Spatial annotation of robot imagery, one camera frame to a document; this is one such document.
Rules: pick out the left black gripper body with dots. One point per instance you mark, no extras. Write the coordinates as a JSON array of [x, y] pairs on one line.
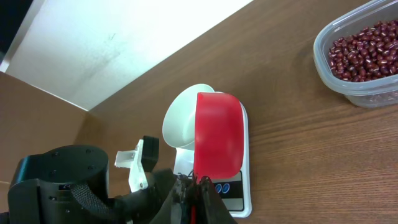
[[151, 205]]

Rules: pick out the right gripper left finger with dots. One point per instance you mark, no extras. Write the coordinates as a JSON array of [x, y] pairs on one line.
[[177, 208]]

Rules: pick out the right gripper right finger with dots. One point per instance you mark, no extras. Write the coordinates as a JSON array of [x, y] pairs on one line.
[[210, 209]]

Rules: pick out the orange measuring scoop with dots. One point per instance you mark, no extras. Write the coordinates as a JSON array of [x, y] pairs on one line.
[[219, 141]]

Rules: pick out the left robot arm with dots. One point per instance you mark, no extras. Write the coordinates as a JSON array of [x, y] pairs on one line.
[[70, 184]]

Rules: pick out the white digital kitchen scale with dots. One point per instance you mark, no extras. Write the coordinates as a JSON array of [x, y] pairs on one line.
[[234, 192]]

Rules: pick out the white round bowl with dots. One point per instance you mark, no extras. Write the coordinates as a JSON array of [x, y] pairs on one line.
[[178, 127]]

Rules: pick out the clear plastic container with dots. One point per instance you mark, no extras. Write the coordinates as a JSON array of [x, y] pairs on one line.
[[371, 94]]

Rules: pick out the red adzuki beans in container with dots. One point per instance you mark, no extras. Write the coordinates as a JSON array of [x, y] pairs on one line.
[[369, 55]]

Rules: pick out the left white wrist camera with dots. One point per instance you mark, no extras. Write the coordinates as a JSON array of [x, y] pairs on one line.
[[141, 160]]

